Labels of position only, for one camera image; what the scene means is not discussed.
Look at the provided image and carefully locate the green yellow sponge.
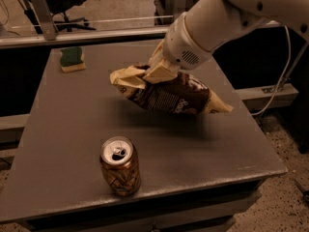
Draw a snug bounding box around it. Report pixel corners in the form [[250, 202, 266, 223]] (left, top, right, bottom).
[[60, 46, 86, 73]]

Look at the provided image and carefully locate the orange soda can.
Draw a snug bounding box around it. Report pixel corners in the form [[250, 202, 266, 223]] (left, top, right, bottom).
[[99, 136, 141, 196]]

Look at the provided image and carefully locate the brown chip bag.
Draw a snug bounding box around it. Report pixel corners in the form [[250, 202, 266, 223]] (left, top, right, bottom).
[[110, 66, 233, 115]]

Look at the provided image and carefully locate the black office chair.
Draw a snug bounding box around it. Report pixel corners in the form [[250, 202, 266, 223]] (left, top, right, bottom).
[[45, 0, 93, 32]]

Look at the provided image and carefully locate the white cable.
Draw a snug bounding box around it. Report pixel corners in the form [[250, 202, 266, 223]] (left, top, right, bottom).
[[250, 24, 293, 117]]

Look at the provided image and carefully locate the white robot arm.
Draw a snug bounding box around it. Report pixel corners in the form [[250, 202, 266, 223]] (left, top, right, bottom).
[[144, 0, 309, 83]]

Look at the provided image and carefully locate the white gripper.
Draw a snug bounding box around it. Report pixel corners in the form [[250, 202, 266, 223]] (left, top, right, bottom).
[[143, 12, 212, 84]]

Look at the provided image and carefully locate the metal guard rail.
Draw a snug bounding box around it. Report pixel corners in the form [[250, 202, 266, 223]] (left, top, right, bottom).
[[0, 19, 281, 50]]

